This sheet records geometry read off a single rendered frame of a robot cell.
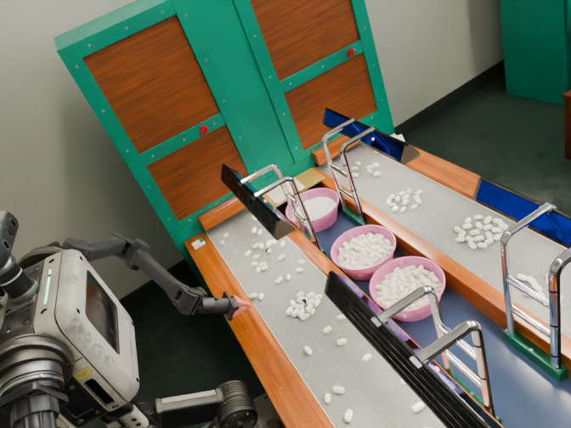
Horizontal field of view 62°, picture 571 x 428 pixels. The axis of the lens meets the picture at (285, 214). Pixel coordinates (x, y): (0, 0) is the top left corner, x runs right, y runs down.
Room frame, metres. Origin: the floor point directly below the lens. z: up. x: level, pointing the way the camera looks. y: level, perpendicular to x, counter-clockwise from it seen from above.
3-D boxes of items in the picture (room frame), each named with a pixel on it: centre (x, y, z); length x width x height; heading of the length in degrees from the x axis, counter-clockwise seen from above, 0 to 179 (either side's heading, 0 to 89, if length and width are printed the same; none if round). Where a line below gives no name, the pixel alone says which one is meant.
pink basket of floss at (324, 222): (1.90, -0.13, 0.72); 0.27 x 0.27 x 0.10
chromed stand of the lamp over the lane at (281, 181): (1.68, 0.02, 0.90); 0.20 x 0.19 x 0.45; 13
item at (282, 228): (1.67, 0.10, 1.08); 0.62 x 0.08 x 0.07; 13
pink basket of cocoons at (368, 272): (1.47, -0.24, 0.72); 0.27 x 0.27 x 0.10
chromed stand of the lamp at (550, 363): (0.83, -0.59, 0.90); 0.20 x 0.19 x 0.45; 13
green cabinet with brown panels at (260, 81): (2.46, -0.03, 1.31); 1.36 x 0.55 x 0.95; 103
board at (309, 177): (2.11, -0.08, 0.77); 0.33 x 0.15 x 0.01; 103
